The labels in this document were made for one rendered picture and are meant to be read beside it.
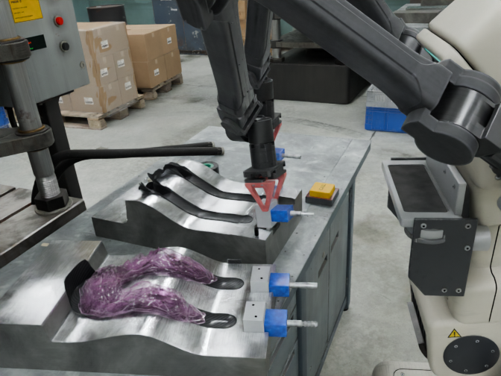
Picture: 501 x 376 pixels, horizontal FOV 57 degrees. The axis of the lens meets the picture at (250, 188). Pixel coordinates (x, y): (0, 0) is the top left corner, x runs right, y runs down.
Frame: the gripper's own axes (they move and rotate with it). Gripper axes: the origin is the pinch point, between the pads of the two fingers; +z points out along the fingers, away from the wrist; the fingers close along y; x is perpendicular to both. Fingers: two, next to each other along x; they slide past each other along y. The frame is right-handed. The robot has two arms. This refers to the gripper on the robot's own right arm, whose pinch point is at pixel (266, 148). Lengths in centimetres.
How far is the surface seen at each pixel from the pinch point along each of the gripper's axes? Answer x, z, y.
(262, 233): 12.1, 6.5, 33.7
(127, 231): -24.7, 11.4, 35.9
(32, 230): -58, 16, 38
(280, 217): 15.7, 3.3, 30.9
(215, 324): 13, 11, 59
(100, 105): -274, 69, -230
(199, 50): -359, 80, -576
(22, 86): -60, -23, 26
